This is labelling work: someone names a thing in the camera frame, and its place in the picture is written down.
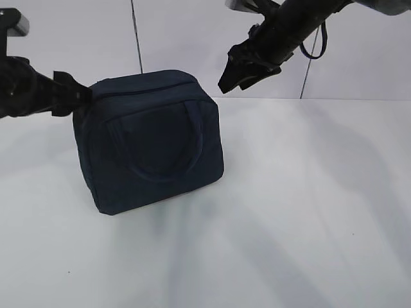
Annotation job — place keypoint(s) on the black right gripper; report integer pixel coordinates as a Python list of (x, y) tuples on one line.
[(247, 65)]

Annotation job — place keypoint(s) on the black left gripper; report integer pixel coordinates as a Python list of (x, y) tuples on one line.
[(60, 95)]

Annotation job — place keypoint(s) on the navy blue fabric lunch bag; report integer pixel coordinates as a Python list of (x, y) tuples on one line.
[(146, 138)]

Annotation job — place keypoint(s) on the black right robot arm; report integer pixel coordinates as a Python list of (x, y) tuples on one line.
[(284, 29)]

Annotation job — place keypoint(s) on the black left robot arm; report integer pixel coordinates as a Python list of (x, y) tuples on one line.
[(25, 92)]

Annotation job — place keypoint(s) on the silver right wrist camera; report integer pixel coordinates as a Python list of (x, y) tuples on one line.
[(262, 7)]

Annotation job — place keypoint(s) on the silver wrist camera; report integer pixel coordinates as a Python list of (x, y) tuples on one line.
[(262, 7), (13, 24)]

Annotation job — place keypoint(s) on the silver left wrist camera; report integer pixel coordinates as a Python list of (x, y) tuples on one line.
[(13, 24)]

